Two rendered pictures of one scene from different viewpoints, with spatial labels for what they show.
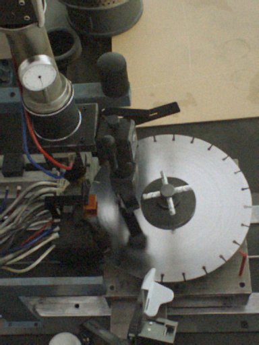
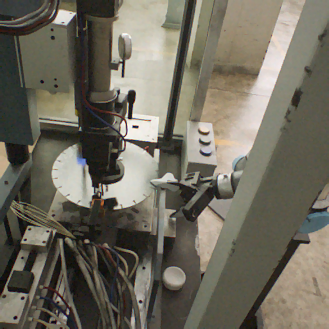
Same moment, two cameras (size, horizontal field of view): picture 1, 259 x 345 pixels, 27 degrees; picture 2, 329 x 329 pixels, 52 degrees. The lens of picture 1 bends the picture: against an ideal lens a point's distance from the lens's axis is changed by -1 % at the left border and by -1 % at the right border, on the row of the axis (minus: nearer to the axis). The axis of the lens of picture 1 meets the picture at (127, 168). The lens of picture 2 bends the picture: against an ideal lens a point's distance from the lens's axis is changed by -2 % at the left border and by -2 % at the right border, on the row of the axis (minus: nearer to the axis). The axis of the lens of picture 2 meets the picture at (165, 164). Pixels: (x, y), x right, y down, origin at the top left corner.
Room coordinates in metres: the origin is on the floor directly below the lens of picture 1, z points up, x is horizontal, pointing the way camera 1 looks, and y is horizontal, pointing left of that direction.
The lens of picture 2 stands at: (0.52, 0.74, 1.67)
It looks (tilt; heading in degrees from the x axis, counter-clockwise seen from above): 39 degrees down; 256
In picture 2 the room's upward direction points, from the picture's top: 10 degrees clockwise
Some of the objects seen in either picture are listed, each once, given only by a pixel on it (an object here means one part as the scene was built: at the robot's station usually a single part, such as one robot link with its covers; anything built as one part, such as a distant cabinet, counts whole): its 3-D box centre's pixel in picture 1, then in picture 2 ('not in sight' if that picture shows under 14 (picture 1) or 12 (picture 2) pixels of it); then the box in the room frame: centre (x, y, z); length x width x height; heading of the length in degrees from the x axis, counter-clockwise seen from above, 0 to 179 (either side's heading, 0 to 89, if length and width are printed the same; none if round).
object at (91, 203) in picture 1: (72, 207); (95, 218); (0.53, 0.12, 0.95); 0.10 x 0.03 x 0.07; 80
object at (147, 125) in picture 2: not in sight; (133, 141); (0.38, -0.39, 0.82); 0.18 x 0.18 x 0.15; 80
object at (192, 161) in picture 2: not in sight; (197, 155); (0.12, -0.31, 0.82); 0.28 x 0.11 x 0.15; 80
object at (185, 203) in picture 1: (168, 199); (106, 167); (0.49, -0.07, 0.96); 0.11 x 0.11 x 0.03
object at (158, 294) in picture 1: (157, 292); (167, 179); (0.31, -0.01, 0.96); 0.09 x 0.06 x 0.03; 157
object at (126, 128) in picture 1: (119, 155); (114, 123); (0.48, 0.01, 1.17); 0.06 x 0.05 x 0.20; 71
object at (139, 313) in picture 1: (140, 313); (180, 187); (0.28, 0.02, 0.97); 0.09 x 0.02 x 0.05; 157
